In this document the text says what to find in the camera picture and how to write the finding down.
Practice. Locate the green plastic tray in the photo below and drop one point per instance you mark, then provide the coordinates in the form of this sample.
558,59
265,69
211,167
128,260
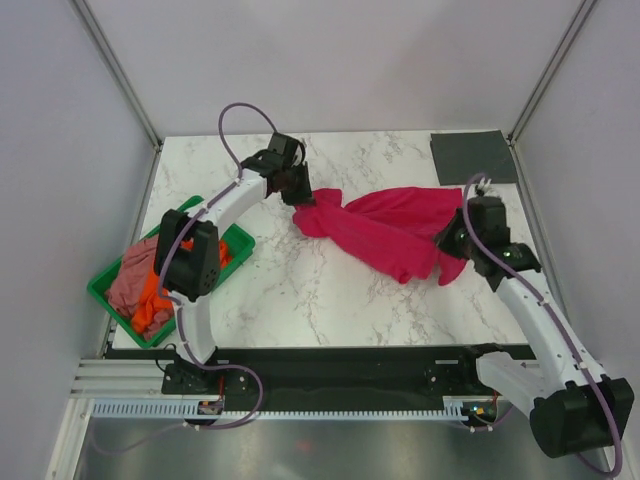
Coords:
240,245

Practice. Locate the dark grey folded cloth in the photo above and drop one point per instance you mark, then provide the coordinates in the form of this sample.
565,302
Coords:
459,156

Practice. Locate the aluminium rail profile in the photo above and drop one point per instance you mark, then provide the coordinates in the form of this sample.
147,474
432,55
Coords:
103,378

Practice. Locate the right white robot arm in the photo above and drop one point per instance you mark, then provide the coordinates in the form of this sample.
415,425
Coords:
573,405

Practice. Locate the orange t-shirt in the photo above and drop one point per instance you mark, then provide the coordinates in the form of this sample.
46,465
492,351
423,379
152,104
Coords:
152,312

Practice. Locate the left aluminium frame post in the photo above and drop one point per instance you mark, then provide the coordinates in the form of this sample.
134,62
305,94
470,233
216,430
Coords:
98,37

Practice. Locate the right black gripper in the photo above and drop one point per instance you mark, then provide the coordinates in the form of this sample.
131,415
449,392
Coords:
445,243

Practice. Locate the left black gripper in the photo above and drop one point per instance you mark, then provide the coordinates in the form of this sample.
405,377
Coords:
304,190

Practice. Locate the aluminium frame post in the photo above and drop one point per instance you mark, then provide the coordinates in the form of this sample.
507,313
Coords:
560,53
98,37

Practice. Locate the dusty pink t-shirt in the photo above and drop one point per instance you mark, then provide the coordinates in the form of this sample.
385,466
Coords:
136,264

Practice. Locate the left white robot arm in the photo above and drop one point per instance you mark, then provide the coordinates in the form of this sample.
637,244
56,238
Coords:
187,259

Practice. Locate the right aluminium frame post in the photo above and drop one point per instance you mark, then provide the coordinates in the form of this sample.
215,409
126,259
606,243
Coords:
560,53

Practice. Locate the magenta t-shirt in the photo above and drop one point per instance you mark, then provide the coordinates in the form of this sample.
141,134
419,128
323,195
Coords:
391,231

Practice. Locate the white slotted cable duct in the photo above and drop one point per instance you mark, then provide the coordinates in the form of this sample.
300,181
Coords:
195,410

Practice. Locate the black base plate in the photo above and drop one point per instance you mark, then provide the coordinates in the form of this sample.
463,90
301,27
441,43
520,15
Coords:
343,377

